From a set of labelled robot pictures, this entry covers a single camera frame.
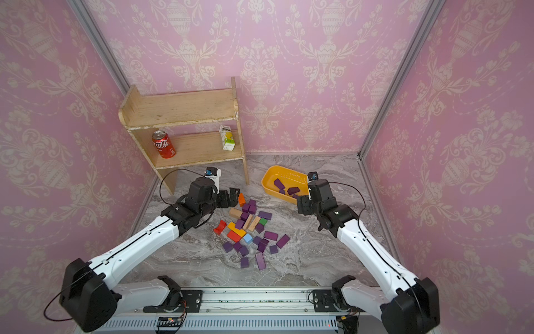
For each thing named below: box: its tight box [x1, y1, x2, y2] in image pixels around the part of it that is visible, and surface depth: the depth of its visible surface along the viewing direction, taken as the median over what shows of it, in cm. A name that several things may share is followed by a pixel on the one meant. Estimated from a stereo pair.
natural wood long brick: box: [247, 215, 261, 232], surface depth 94 cm
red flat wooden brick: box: [226, 230, 242, 243], surface depth 91 cm
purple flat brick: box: [257, 210, 272, 221], surface depth 98 cm
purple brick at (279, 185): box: [273, 178, 286, 195], surface depth 108 cm
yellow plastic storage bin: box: [261, 165, 310, 205], surface depth 109 cm
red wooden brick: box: [213, 219, 228, 236], surface depth 94 cm
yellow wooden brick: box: [227, 221, 247, 238], surface depth 92 cm
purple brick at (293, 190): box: [287, 186, 302, 196], surface depth 108 cm
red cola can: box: [151, 130, 177, 159], surface depth 86 cm
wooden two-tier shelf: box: [118, 76, 250, 196], surface depth 85 cm
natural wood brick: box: [228, 207, 243, 220], surface depth 97 cm
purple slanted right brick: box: [276, 233, 290, 250], surface depth 90 cm
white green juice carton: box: [219, 124, 236, 151], surface depth 94 cm
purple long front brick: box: [255, 251, 267, 271], surface depth 85 cm
